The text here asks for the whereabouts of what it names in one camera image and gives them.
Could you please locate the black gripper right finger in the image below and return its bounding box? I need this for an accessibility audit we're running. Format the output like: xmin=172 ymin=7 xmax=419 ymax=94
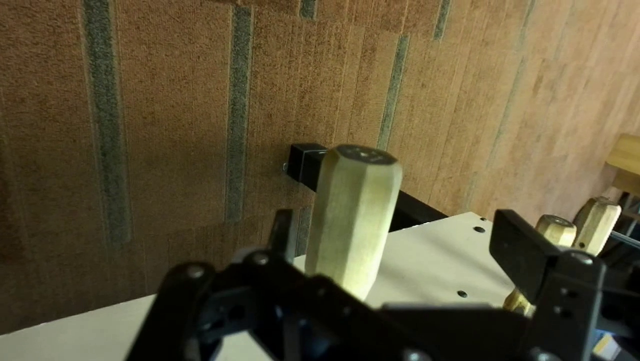
xmin=489 ymin=206 xmax=608 ymax=323

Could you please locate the light wooden furniture piece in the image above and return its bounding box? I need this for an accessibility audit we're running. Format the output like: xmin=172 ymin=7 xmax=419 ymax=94
xmin=604 ymin=130 xmax=640 ymax=197

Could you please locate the beige foosball table cabinet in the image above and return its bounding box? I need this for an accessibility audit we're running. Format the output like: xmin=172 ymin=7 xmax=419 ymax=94
xmin=0 ymin=210 xmax=536 ymax=361

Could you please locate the pale foosball rod handle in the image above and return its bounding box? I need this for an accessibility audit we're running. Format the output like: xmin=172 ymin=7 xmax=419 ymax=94
xmin=304 ymin=142 xmax=407 ymax=303

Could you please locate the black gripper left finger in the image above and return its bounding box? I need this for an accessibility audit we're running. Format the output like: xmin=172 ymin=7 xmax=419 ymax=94
xmin=266 ymin=206 xmax=298 ymax=264

